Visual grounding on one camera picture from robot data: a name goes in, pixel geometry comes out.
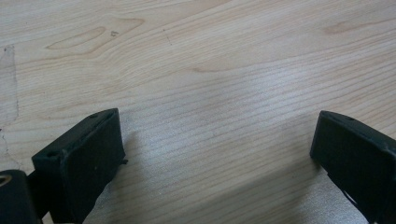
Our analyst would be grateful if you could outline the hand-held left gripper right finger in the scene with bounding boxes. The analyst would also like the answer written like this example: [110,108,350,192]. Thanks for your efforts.
[309,109,396,224]

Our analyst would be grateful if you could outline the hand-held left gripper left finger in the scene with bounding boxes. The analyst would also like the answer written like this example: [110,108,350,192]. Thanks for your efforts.
[31,107,127,224]

